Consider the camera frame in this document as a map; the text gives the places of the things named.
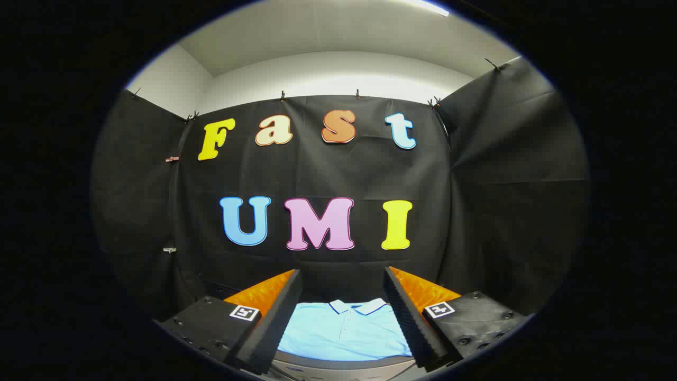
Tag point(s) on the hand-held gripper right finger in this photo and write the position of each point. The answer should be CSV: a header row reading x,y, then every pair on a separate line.
x,y
410,317

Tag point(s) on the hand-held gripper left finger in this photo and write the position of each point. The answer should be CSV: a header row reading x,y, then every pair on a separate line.
x,y
275,317

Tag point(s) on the light blue polo shirt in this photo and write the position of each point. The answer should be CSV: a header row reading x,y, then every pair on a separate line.
x,y
344,338

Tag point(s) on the row of black clips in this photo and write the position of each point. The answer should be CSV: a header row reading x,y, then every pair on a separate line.
x,y
283,96

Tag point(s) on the ceiling light strip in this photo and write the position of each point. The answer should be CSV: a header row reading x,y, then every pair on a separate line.
x,y
431,7

